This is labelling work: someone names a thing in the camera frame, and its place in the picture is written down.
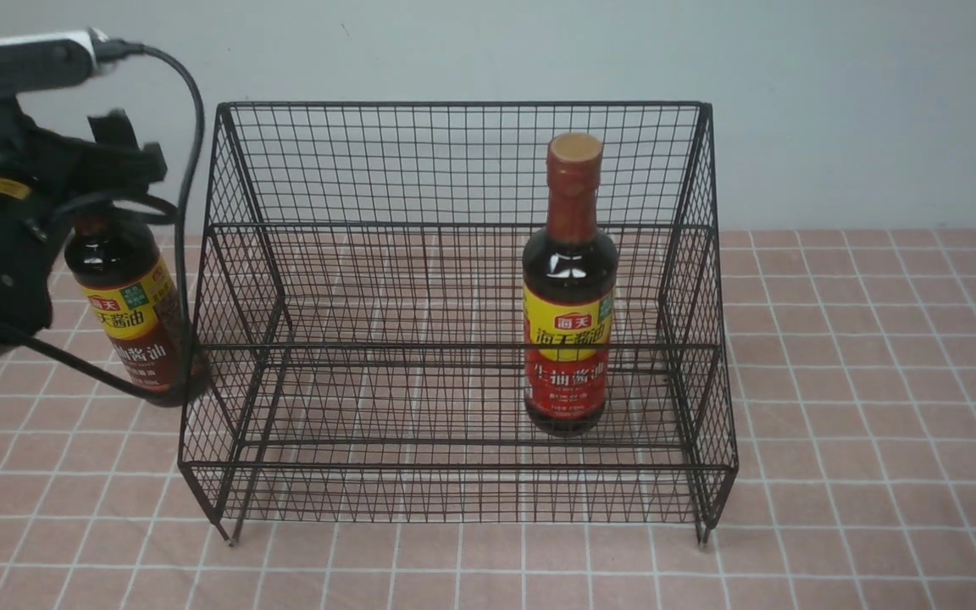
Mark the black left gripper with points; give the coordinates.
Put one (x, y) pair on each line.
(77, 176)

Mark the soy sauce bottle brown label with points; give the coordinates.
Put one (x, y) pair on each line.
(133, 296)

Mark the soy sauce bottle red label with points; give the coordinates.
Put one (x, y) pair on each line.
(570, 269)

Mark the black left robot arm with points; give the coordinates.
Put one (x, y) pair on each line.
(29, 248)

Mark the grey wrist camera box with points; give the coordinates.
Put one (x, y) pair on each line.
(47, 62)

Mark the black wire mesh shelf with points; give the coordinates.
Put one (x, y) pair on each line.
(360, 304)

